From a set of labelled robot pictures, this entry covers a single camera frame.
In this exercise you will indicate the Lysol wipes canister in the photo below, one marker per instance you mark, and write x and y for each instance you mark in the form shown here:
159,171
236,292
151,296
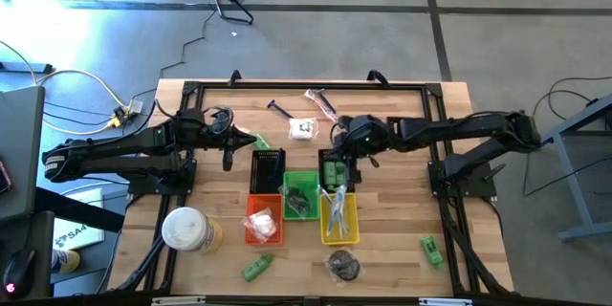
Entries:
186,228

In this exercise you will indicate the black slotted plastic basket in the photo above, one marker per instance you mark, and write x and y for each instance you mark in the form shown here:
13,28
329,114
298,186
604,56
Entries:
321,167
260,177

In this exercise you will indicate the bagged red toothbrush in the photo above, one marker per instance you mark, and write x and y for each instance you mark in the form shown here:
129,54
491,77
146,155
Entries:
318,100

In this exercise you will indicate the power strip with plugs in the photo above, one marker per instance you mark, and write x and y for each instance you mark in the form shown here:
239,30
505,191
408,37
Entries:
135,105

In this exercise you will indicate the silver metal bracket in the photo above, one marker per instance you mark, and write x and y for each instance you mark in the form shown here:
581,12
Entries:
177,301
444,302

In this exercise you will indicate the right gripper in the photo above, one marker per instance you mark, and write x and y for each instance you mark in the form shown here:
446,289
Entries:
363,134

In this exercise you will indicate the bagged blue toothbrush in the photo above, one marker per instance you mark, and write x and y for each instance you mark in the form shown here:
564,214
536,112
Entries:
327,198
341,196

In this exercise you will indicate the green slotted plastic basket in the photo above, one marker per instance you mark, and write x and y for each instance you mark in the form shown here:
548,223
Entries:
289,177

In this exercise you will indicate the clear bag of black ties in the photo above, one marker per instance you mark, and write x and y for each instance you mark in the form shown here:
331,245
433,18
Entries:
343,266
297,201

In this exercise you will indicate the black desk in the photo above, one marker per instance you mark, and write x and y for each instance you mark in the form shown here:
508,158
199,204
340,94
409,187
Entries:
28,229

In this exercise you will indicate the grey metal desk frame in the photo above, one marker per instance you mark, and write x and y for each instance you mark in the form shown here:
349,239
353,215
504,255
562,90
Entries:
571,186

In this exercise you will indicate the black aluminium table frame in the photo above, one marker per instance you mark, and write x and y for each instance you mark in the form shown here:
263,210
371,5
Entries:
311,85

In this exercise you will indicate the black floor bar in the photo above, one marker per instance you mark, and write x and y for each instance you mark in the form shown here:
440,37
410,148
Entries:
26,67

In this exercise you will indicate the orange slotted plastic basket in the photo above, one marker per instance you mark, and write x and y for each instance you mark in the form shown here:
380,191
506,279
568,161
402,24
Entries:
253,201

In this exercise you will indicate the grey closed laptop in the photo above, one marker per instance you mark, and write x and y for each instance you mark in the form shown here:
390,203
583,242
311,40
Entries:
19,153

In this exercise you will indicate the white printed box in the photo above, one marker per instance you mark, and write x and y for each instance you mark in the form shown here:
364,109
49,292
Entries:
79,236

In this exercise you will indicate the yellow slotted plastic basket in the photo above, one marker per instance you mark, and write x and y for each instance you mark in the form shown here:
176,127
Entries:
354,236

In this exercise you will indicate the black gantry strut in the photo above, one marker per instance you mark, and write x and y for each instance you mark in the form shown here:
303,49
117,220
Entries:
468,253
143,263

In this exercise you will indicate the black table clamp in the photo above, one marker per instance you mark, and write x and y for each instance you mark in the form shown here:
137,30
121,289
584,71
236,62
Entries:
378,76
235,76

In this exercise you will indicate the green travel bottle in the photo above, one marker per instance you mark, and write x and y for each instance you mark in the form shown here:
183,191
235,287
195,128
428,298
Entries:
341,172
329,174
431,251
262,142
257,268

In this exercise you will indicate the black computer mouse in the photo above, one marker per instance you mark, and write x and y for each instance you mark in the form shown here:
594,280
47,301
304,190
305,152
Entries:
19,272

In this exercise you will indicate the yellow and blue canister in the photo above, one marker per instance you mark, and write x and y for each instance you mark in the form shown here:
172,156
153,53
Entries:
67,262

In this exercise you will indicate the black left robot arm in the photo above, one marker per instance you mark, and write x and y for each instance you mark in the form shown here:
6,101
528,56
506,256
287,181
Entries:
119,146

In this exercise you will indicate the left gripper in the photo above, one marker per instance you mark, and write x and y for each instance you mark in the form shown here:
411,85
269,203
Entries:
215,136

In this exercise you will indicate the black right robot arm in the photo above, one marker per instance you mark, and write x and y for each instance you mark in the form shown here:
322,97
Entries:
454,129

